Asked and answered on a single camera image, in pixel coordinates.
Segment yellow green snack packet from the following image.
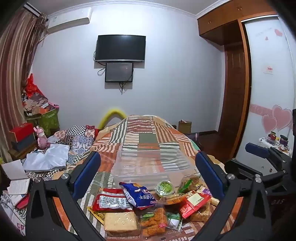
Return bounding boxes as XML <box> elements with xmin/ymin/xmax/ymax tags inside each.
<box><xmin>87</xmin><ymin>206</ymin><xmax>107</xmax><ymax>226</ymax></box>

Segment puffed rice cake packet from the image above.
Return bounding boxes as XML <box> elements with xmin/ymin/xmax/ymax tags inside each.
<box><xmin>189</xmin><ymin>203</ymin><xmax>211</xmax><ymax>223</ymax></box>

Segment open notebook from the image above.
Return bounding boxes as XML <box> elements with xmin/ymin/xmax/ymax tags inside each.
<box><xmin>1</xmin><ymin>159</ymin><xmax>31</xmax><ymax>195</ymax></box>

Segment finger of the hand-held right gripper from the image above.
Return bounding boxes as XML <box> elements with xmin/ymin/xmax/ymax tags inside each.
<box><xmin>245</xmin><ymin>142</ymin><xmax>287</xmax><ymax>163</ymax></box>
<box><xmin>224</xmin><ymin>159</ymin><xmax>270</xmax><ymax>181</ymax></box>

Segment striped brown curtain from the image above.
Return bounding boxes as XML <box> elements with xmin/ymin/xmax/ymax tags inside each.
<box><xmin>0</xmin><ymin>9</ymin><xmax>48</xmax><ymax>163</ymax></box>

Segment white cloth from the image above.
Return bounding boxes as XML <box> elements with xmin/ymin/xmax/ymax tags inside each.
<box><xmin>23</xmin><ymin>143</ymin><xmax>70</xmax><ymax>172</ymax></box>

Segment large red snack packet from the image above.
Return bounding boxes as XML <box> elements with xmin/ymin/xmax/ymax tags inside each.
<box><xmin>92</xmin><ymin>188</ymin><xmax>134</xmax><ymax>212</ymax></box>

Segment patchwork striped blanket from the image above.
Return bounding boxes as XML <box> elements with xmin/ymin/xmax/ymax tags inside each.
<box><xmin>52</xmin><ymin>114</ymin><xmax>232</xmax><ymax>241</ymax></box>

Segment crispy fried snack packet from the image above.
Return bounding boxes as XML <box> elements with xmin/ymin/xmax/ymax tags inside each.
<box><xmin>138</xmin><ymin>207</ymin><xmax>168</xmax><ymax>239</ymax></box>

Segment black wall television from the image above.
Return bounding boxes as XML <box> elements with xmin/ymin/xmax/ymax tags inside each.
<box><xmin>95</xmin><ymin>34</ymin><xmax>147</xmax><ymax>63</ymax></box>

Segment brown wooden door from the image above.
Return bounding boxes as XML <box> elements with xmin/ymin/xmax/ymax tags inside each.
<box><xmin>217</xmin><ymin>45</ymin><xmax>247</xmax><ymax>141</ymax></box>

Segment white sliding wardrobe door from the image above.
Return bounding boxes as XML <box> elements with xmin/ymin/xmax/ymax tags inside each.
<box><xmin>235</xmin><ymin>16</ymin><xmax>296</xmax><ymax>164</ymax></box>

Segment yellow foam tube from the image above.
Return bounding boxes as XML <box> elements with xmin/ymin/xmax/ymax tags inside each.
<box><xmin>97</xmin><ymin>108</ymin><xmax>128</xmax><ymax>129</ymax></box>

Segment green jelly cup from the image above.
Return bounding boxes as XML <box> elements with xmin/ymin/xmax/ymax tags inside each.
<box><xmin>156</xmin><ymin>180</ymin><xmax>175</xmax><ymax>197</ymax></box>

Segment brown snack green packet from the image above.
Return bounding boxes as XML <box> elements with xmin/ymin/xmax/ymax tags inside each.
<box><xmin>177</xmin><ymin>175</ymin><xmax>205</xmax><ymax>193</ymax></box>

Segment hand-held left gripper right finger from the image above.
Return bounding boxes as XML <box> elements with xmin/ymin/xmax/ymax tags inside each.
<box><xmin>195</xmin><ymin>151</ymin><xmax>272</xmax><ymax>241</ymax></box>

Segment orange snack packet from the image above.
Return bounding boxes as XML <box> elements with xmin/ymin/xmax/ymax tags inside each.
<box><xmin>165</xmin><ymin>193</ymin><xmax>188</xmax><ymax>206</ymax></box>

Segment pile of papers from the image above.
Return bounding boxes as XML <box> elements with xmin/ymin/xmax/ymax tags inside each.
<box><xmin>21</xmin><ymin>91</ymin><xmax>51</xmax><ymax>117</ymax></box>

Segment dark grey box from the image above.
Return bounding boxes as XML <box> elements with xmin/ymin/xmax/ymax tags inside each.
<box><xmin>11</xmin><ymin>134</ymin><xmax>38</xmax><ymax>152</ymax></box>

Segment blue chip bag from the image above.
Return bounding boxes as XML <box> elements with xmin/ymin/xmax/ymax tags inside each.
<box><xmin>119</xmin><ymin>182</ymin><xmax>158</xmax><ymax>209</ymax></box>

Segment wooden overhead cabinet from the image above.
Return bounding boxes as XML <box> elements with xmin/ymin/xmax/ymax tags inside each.
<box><xmin>197</xmin><ymin>0</ymin><xmax>279</xmax><ymax>46</ymax></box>

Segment toast bread slice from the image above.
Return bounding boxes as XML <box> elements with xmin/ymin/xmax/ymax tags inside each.
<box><xmin>103</xmin><ymin>211</ymin><xmax>140</xmax><ymax>235</ymax></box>

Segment green white snack packet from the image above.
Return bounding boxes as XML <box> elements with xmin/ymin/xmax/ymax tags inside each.
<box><xmin>166</xmin><ymin>212</ymin><xmax>184</xmax><ymax>232</ymax></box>

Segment cardboard box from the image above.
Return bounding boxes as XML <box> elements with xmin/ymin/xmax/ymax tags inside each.
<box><xmin>178</xmin><ymin>120</ymin><xmax>193</xmax><ymax>135</ymax></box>

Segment white dresser with jars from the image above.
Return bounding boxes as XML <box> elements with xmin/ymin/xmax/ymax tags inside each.
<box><xmin>258</xmin><ymin>131</ymin><xmax>290</xmax><ymax>156</ymax></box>

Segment red gift box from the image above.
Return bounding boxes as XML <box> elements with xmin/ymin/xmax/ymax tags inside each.
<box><xmin>9</xmin><ymin>122</ymin><xmax>35</xmax><ymax>142</ymax></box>

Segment red plastic bag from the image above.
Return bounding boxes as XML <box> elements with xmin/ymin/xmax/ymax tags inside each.
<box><xmin>24</xmin><ymin>73</ymin><xmax>45</xmax><ymax>96</ymax></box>

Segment clear plastic container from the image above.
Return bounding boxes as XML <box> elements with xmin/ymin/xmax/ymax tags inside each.
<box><xmin>113</xmin><ymin>148</ymin><xmax>201</xmax><ymax>188</ymax></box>

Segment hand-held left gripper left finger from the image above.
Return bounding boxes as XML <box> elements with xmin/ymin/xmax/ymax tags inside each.
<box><xmin>25</xmin><ymin>151</ymin><xmax>109</xmax><ymax>241</ymax></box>

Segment checkered patterned quilt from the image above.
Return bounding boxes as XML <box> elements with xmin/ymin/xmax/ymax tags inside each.
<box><xmin>24</xmin><ymin>125</ymin><xmax>99</xmax><ymax>181</ymax></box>

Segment small red snack packet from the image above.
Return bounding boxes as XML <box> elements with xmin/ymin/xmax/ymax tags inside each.
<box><xmin>179</xmin><ymin>190</ymin><xmax>212</xmax><ymax>219</ymax></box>

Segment small black monitor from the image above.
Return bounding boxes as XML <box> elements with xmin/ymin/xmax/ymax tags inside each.
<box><xmin>105</xmin><ymin>62</ymin><xmax>134</xmax><ymax>83</ymax></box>

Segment white air conditioner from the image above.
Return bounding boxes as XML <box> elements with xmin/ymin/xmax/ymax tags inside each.
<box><xmin>45</xmin><ymin>6</ymin><xmax>93</xmax><ymax>36</ymax></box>

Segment pink rabbit toy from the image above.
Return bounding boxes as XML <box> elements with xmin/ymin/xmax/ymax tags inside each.
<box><xmin>33</xmin><ymin>126</ymin><xmax>50</xmax><ymax>150</ymax></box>

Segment pink heart stickers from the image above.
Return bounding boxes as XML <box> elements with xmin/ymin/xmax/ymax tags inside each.
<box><xmin>250</xmin><ymin>104</ymin><xmax>294</xmax><ymax>133</ymax></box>

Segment green storage box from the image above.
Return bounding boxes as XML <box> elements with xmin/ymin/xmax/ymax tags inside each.
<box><xmin>26</xmin><ymin>108</ymin><xmax>60</xmax><ymax>138</ymax></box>

